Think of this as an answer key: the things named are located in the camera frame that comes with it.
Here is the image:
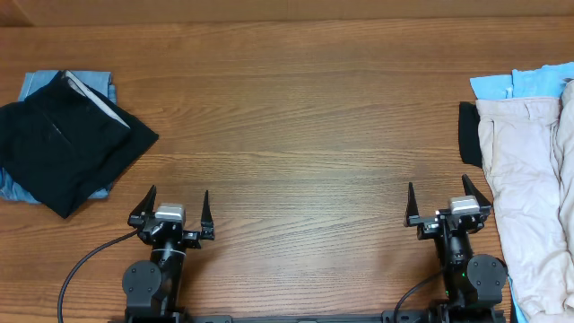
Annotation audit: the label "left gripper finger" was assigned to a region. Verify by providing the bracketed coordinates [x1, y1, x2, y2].
[130, 185, 157, 216]
[201, 190, 213, 231]

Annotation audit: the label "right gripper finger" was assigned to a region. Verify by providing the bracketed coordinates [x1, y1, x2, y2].
[461, 174, 492, 208]
[404, 182, 419, 224]

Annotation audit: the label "beige khaki shorts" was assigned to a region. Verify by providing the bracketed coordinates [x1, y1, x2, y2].
[476, 83, 573, 322]

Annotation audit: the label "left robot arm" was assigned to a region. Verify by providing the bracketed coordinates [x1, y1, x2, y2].
[122, 187, 215, 322]

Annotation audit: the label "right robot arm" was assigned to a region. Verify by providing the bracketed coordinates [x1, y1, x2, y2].
[393, 175, 508, 322]

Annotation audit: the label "black garment right pile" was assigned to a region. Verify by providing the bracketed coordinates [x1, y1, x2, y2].
[458, 102, 483, 168]

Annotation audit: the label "folded black garment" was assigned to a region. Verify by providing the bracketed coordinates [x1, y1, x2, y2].
[1, 70, 159, 218]

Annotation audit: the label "folded blue denim jeans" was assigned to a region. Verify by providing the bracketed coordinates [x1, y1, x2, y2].
[1, 70, 117, 205]

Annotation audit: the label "light blue t-shirt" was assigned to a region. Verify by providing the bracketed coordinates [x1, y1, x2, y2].
[470, 62, 573, 100]

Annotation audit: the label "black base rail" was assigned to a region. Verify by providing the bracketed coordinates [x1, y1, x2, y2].
[113, 310, 506, 323]

